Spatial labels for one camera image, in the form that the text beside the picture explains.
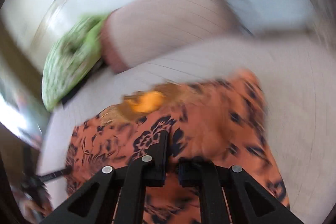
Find green white patterned pillow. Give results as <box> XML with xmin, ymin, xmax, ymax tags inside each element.
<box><xmin>42</xmin><ymin>14</ymin><xmax>108</xmax><ymax>111</ymax></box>

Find pink quilted bedspread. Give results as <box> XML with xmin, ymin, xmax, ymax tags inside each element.
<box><xmin>37</xmin><ymin>35</ymin><xmax>335</xmax><ymax>223</ymax></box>

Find orange black floral garment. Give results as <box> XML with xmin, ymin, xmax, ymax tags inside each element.
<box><xmin>66</xmin><ymin>70</ymin><xmax>289</xmax><ymax>223</ymax></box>

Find person's left hand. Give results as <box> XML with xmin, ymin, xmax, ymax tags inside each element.
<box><xmin>18</xmin><ymin>182</ymin><xmax>53</xmax><ymax>223</ymax></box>

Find dark flat object under pillow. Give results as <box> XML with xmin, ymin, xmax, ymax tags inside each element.
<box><xmin>60</xmin><ymin>59</ymin><xmax>107</xmax><ymax>107</ymax></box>

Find pink bolster pillow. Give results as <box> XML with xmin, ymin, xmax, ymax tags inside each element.
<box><xmin>100</xmin><ymin>0</ymin><xmax>241</xmax><ymax>73</ymax></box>

